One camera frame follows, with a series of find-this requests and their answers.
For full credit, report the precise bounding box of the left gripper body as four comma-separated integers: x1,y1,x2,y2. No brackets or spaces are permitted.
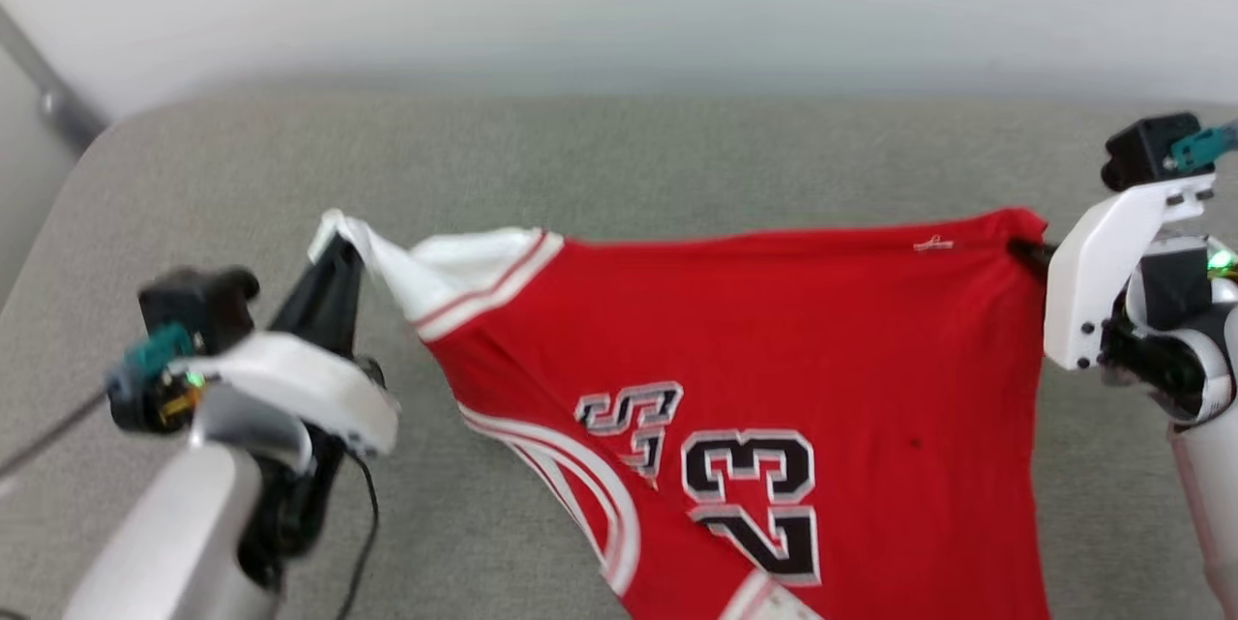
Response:
237,427,349,594

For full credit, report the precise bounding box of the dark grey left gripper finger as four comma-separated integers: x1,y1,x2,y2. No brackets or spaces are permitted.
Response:
271,235,364,357

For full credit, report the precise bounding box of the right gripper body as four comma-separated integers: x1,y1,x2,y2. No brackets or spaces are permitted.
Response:
1101,238,1238,420

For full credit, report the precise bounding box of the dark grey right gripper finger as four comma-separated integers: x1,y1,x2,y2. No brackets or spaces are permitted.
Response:
1009,238,1057,280

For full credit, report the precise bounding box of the red and white basketball jersey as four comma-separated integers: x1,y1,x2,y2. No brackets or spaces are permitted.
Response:
308,206,1055,620

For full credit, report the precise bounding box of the grey metal pole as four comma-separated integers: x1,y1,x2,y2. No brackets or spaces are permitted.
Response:
0,6,107,152

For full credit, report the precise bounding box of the thin black cable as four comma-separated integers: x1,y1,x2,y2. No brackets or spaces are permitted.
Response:
334,454,380,620

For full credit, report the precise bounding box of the thin grey camera cable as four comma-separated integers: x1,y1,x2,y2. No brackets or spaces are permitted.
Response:
0,388,112,478

